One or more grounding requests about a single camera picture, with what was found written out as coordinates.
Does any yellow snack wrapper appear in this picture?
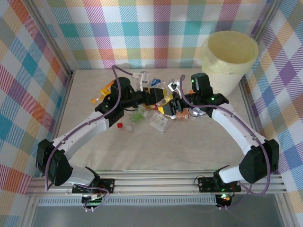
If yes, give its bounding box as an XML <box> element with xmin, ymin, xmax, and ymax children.
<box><xmin>147</xmin><ymin>87</ymin><xmax>168</xmax><ymax>114</ymax></box>

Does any clear plastic box with labels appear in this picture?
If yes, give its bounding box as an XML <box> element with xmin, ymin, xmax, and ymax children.
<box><xmin>149</xmin><ymin>112</ymin><xmax>174</xmax><ymax>134</ymax></box>

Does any orange pill bottle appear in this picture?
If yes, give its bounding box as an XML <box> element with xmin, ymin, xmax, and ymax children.
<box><xmin>100</xmin><ymin>79</ymin><xmax>116</xmax><ymax>94</ymax></box>

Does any clear bottle with green label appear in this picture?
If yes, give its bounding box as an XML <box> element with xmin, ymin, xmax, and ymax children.
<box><xmin>129</xmin><ymin>109</ymin><xmax>152</xmax><ymax>124</ymax></box>

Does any clear bottle with orange cap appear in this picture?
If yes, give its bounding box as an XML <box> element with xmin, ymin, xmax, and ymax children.
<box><xmin>91</xmin><ymin>91</ymin><xmax>107</xmax><ymax>105</ymax></box>

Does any white round plastic bin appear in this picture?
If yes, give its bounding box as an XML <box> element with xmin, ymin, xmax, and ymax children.
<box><xmin>198</xmin><ymin>30</ymin><xmax>259</xmax><ymax>97</ymax></box>

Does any clear bottle with blue label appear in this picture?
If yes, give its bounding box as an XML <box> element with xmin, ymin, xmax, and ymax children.
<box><xmin>149</xmin><ymin>78</ymin><xmax>170</xmax><ymax>88</ymax></box>

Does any colourful plaid backdrop panel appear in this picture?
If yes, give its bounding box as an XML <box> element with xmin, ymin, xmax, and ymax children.
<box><xmin>246</xmin><ymin>0</ymin><xmax>303</xmax><ymax>227</ymax></box>
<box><xmin>30</xmin><ymin>0</ymin><xmax>275</xmax><ymax>70</ymax></box>
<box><xmin>0</xmin><ymin>0</ymin><xmax>71</xmax><ymax>227</ymax></box>

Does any control circuit board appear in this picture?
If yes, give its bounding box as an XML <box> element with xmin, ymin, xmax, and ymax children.
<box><xmin>81</xmin><ymin>194</ymin><xmax>105</xmax><ymax>209</ymax></box>
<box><xmin>217</xmin><ymin>193</ymin><xmax>232</xmax><ymax>207</ymax></box>

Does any grey metal plate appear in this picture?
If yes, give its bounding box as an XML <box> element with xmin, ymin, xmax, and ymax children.
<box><xmin>29</xmin><ymin>205</ymin><xmax>285</xmax><ymax>227</ymax></box>

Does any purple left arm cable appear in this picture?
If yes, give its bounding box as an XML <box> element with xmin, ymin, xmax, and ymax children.
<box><xmin>44</xmin><ymin>65</ymin><xmax>140</xmax><ymax>212</ymax></box>

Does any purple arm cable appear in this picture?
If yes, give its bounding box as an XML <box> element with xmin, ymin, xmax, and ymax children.
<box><xmin>178</xmin><ymin>74</ymin><xmax>272</xmax><ymax>210</ymax></box>
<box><xmin>44</xmin><ymin>65</ymin><xmax>140</xmax><ymax>212</ymax></box>

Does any aluminium table side rail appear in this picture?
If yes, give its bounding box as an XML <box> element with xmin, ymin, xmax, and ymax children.
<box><xmin>238</xmin><ymin>78</ymin><xmax>294</xmax><ymax>227</ymax></box>
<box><xmin>20</xmin><ymin>70</ymin><xmax>76</xmax><ymax>227</ymax></box>

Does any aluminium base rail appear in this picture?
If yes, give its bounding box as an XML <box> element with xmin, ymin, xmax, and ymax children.
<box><xmin>26</xmin><ymin>175</ymin><xmax>288</xmax><ymax>197</ymax></box>

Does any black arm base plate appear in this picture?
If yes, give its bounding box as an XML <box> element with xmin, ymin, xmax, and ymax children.
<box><xmin>72</xmin><ymin>178</ymin><xmax>116</xmax><ymax>195</ymax></box>
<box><xmin>198</xmin><ymin>176</ymin><xmax>242</xmax><ymax>192</ymax></box>

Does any aluminium frame post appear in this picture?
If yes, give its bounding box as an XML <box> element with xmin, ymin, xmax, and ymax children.
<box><xmin>250</xmin><ymin>0</ymin><xmax>285</xmax><ymax>45</ymax></box>
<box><xmin>22</xmin><ymin>0</ymin><xmax>76</xmax><ymax>76</ymax></box>

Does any grey slotted cable duct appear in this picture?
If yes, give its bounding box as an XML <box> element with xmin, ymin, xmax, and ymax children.
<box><xmin>37</xmin><ymin>197</ymin><xmax>218</xmax><ymax>207</ymax></box>

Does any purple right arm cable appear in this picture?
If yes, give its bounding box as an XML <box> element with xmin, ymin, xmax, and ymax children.
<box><xmin>178</xmin><ymin>74</ymin><xmax>272</xmax><ymax>210</ymax></box>

